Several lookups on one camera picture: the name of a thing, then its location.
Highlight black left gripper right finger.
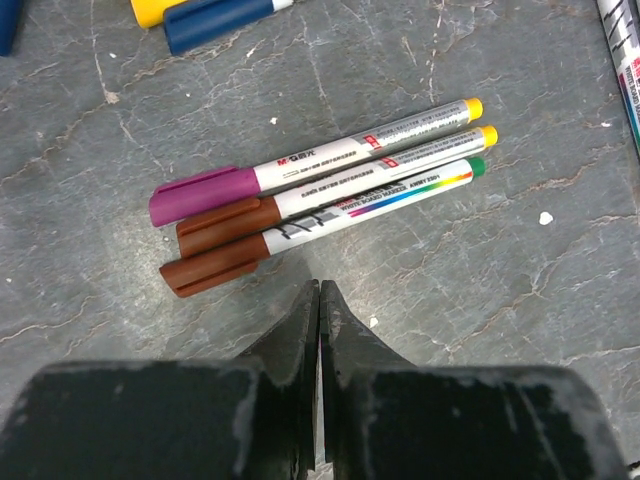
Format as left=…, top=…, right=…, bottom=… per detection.
left=319, top=281, right=628, bottom=479

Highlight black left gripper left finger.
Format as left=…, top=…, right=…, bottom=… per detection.
left=1, top=280, right=319, bottom=479

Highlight blue cap marker group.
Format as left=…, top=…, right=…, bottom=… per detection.
left=163, top=0, right=294, bottom=55
left=0, top=0, right=24, bottom=56

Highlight brown cap marker lower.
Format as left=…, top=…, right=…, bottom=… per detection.
left=160, top=157, right=486, bottom=298

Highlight brown cap marker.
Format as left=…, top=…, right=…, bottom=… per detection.
left=160, top=157, right=486, bottom=298
left=176, top=126, right=498, bottom=259

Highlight brown cap marker upper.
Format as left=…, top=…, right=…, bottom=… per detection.
left=176, top=126, right=498, bottom=259

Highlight purple cap marker middle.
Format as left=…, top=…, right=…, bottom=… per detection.
left=149, top=98, right=484, bottom=227

